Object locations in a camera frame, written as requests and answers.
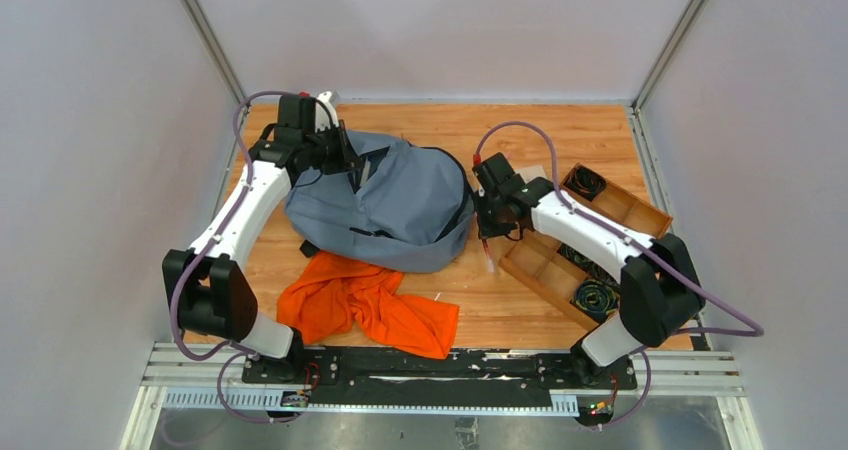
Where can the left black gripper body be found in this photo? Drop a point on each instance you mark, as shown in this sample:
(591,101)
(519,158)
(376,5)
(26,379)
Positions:
(340,148)

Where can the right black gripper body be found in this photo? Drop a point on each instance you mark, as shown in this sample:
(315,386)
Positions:
(490,219)

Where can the red pen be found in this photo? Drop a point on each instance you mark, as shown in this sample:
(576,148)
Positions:
(490,263)

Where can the beige wallet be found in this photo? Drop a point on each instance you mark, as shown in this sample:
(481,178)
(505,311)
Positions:
(529,173)

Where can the blue grey backpack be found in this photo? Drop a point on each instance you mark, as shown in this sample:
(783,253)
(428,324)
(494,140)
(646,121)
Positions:
(410,208)

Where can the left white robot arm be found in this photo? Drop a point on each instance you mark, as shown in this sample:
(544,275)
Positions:
(206,287)

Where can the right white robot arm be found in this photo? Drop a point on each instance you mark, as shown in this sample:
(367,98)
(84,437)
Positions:
(656,277)

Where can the wooden compartment tray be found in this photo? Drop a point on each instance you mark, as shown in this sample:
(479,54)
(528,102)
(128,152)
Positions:
(569,281)

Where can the orange cloth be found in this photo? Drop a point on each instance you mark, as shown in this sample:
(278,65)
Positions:
(334,294)

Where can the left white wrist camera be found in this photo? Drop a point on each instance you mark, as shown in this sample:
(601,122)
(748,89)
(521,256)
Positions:
(326,115)

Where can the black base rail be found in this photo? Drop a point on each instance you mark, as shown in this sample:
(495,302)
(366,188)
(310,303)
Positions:
(486,378)

